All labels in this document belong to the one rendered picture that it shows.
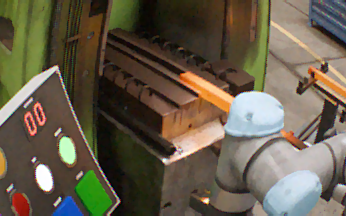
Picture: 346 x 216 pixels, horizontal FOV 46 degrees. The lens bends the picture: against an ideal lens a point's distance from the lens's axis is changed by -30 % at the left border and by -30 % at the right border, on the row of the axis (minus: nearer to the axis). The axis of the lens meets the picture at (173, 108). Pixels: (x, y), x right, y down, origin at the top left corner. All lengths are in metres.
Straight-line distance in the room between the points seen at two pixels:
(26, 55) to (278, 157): 0.61
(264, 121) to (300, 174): 0.10
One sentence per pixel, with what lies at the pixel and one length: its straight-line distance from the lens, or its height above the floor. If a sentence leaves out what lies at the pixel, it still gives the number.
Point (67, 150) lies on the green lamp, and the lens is 0.82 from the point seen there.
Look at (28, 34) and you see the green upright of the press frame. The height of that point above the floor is 1.22.
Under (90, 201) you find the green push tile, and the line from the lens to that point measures 0.84.
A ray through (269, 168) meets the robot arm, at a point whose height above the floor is 1.26.
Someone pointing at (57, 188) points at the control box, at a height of 1.06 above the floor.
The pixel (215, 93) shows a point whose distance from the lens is 1.18.
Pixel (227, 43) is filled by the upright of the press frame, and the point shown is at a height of 1.01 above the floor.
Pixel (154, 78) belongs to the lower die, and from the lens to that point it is 1.25.
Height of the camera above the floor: 1.58
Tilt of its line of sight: 31 degrees down
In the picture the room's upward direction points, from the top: 7 degrees clockwise
